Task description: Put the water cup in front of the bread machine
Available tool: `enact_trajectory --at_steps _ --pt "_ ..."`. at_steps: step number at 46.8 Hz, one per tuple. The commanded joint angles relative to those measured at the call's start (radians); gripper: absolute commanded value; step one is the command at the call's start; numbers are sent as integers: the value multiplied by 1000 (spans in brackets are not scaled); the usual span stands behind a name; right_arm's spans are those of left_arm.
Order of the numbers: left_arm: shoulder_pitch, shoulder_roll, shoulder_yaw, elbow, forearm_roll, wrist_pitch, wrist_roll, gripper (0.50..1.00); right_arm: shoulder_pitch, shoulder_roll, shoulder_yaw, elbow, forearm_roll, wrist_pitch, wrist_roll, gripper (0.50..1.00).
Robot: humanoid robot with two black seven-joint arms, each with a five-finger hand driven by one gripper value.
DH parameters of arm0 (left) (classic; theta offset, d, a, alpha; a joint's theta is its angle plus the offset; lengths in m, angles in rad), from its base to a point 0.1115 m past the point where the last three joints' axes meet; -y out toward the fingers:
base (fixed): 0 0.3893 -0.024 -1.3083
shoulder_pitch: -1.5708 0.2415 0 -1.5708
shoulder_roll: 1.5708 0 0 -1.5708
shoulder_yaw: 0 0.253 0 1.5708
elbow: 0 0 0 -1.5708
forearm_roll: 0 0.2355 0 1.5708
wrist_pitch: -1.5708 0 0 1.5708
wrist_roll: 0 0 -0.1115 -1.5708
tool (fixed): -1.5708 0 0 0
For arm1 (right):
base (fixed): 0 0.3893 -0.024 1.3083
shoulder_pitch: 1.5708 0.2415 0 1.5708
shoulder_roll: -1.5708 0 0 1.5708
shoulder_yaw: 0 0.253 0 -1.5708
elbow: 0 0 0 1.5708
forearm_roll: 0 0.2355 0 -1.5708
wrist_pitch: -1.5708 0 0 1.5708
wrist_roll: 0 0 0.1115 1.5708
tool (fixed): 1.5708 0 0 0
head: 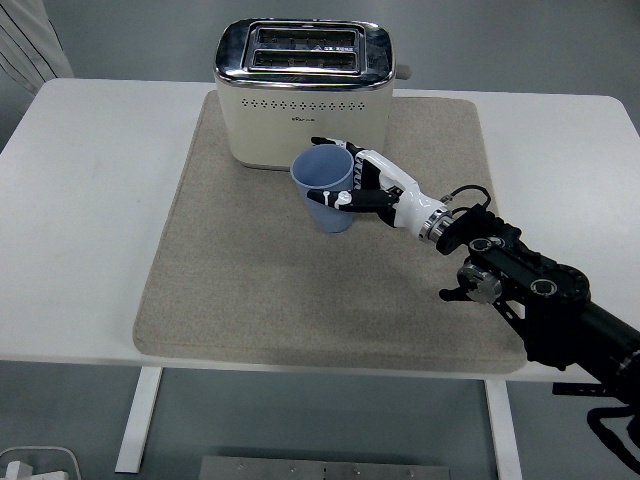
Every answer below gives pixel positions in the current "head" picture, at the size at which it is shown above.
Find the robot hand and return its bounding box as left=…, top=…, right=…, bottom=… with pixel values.
left=305, top=135, right=449, bottom=239

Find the blue ribbed plastic cup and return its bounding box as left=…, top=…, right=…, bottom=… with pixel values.
left=290, top=144, right=355, bottom=235

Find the cream toaster with chrome top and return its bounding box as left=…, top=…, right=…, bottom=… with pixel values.
left=212, top=18, right=414, bottom=174

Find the beige felt mat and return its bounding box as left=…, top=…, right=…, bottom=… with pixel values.
left=131, top=92, right=530, bottom=376

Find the black table control panel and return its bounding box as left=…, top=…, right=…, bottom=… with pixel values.
left=552, top=382, right=609, bottom=396

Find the white table leg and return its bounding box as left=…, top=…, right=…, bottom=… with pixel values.
left=114, top=367, right=164, bottom=474
left=483, top=378, right=524, bottom=480

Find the grey metal plate with screws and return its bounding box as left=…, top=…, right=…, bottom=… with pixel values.
left=198, top=455, right=454, bottom=480

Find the person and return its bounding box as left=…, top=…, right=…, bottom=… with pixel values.
left=0, top=0, right=76, bottom=99

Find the white plastic bin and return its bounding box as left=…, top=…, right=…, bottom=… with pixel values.
left=0, top=446, right=81, bottom=480

